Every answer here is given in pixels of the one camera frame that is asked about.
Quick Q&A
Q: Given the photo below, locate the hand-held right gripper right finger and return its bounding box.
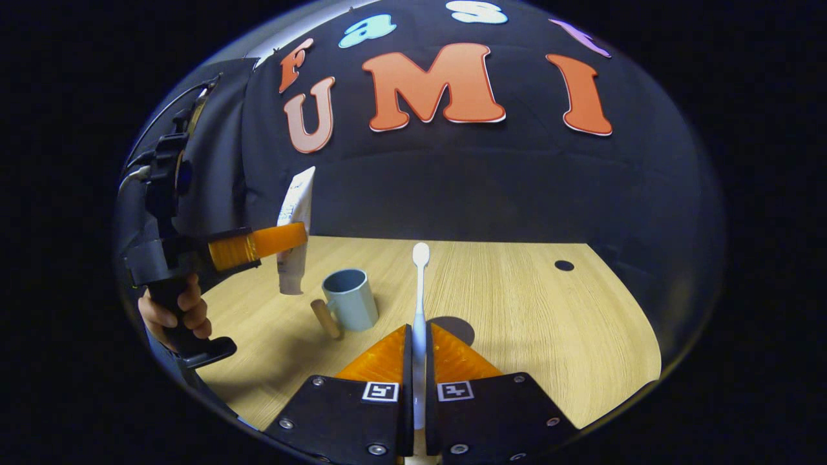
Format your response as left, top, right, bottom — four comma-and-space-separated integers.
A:
424, 322, 579, 464

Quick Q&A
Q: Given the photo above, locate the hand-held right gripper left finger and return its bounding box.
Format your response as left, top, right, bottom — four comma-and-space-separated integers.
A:
265, 324, 414, 464

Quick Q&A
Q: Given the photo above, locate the white toothpaste tube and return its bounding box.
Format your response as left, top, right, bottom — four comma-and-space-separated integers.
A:
276, 166, 317, 296

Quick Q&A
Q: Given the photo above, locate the dark round coaster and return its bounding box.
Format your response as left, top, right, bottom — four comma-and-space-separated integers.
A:
432, 316, 476, 347

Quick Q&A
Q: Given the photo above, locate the blue cup with wooden handle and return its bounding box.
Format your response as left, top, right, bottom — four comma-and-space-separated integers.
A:
310, 268, 380, 340

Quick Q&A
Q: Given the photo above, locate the white toothbrush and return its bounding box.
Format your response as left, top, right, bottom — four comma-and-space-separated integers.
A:
404, 242, 441, 465

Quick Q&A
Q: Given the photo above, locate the wooden desktop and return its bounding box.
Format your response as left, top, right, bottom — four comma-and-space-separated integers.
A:
194, 236, 663, 465

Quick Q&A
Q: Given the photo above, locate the black backdrop cloth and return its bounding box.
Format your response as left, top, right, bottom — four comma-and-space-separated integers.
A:
242, 0, 726, 336

